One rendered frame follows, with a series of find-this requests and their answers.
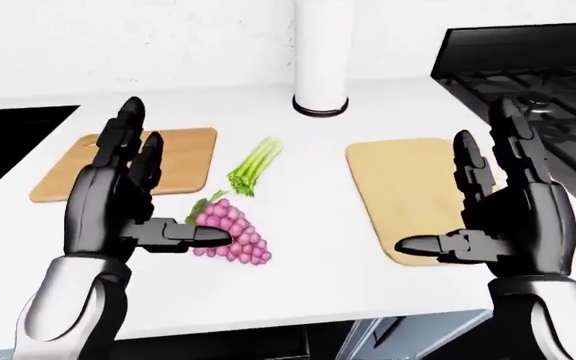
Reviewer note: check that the brown wooden cutting board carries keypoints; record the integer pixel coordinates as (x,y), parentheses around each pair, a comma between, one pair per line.
(178,157)

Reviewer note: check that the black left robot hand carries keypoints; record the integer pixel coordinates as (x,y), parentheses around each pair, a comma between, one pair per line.
(95,210)

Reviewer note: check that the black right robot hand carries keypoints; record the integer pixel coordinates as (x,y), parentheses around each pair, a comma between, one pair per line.
(528,228)

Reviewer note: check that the pale wooden cutting board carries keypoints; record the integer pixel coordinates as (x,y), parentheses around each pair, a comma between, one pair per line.
(408,195)

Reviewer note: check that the green celery stalk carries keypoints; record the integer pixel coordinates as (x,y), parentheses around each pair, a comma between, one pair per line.
(254,165)

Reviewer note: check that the pink grape bunch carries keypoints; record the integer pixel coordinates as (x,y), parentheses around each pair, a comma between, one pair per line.
(240,232)

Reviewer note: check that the white paper towel roll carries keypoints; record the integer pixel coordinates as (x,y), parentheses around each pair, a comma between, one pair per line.
(322,56)

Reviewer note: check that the black gas stove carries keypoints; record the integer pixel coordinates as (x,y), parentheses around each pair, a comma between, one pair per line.
(563,86)

